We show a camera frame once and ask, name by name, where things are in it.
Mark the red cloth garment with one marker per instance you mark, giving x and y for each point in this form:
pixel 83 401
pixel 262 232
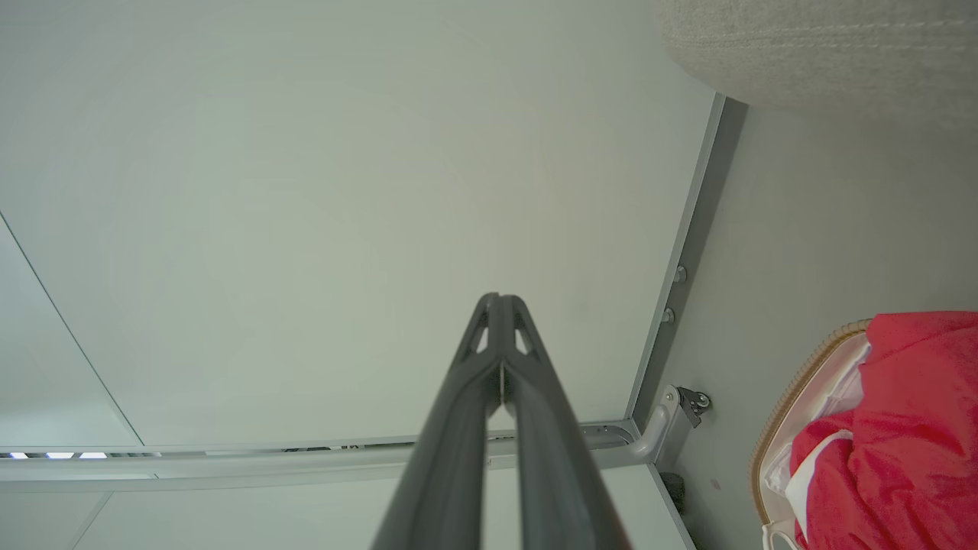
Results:
pixel 909 428

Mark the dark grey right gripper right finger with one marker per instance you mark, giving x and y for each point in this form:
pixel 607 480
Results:
pixel 546 451

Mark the silver bolt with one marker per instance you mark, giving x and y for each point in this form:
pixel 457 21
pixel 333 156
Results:
pixel 668 315
pixel 679 273

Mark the wicker laundry basket white liner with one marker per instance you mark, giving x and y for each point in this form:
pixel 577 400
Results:
pixel 802 412

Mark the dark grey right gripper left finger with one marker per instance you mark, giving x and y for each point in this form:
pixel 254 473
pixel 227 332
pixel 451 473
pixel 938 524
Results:
pixel 451 443

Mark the grey metal partition post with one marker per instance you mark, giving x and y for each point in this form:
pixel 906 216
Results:
pixel 691 260

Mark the white curved partition leg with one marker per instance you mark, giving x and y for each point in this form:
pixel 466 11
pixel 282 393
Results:
pixel 659 428

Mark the grey metal partition rail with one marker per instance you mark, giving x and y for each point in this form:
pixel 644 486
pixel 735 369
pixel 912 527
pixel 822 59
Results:
pixel 229 462

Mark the black caster wheel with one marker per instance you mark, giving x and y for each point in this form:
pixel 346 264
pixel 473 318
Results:
pixel 694 402

